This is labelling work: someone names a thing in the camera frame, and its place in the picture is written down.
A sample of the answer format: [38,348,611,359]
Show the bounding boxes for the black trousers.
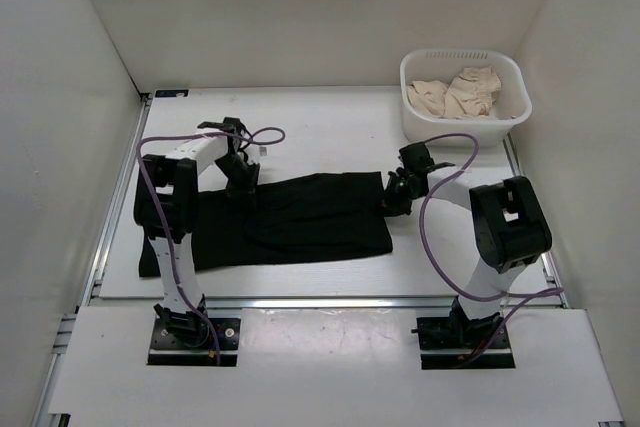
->
[137,171,395,278]

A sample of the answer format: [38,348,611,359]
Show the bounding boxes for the aluminium frame rail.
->
[30,93,154,426]

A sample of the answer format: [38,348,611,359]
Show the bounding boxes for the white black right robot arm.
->
[381,143,552,347]

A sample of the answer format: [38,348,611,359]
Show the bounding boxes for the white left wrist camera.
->
[247,145,267,164]

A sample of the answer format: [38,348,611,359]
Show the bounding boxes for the white plastic basket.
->
[399,49,532,147]

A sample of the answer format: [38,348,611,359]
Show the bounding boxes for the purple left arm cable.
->
[135,126,287,363]

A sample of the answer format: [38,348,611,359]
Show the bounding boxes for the beige trousers in basket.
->
[404,66,520,121]

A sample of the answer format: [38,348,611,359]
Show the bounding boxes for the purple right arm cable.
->
[419,134,564,363]

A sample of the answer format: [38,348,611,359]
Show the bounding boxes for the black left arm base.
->
[147,304,241,367]

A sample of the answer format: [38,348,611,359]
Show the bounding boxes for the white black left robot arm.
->
[133,117,260,349]

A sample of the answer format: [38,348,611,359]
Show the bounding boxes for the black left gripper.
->
[213,154,259,213]

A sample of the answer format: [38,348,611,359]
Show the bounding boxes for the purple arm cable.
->
[419,134,564,363]
[135,126,287,363]

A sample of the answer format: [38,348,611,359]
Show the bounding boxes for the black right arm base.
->
[411,299,516,370]

